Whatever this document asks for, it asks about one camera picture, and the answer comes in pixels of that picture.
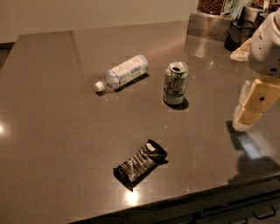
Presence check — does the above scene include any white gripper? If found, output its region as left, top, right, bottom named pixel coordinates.
left=233, top=12, right=280, bottom=132

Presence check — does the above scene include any clear blue-labelled plastic bottle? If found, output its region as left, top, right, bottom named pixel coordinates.
left=94, top=55, right=149, bottom=92

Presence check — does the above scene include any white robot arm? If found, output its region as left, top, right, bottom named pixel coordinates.
left=233, top=9, right=280, bottom=132

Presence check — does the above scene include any green 7up can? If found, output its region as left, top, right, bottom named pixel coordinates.
left=163, top=61, right=189, bottom=105

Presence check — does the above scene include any steel snack dispenser base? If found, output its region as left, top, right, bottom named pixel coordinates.
left=186, top=10, right=231, bottom=42

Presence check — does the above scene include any black snack wrapper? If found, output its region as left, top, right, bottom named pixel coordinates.
left=113, top=139, right=168, bottom=191

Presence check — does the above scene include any black wire mesh basket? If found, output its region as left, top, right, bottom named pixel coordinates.
left=224, top=19, right=254, bottom=52

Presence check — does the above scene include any black drawer handle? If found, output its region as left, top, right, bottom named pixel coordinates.
left=253, top=206, right=277, bottom=221

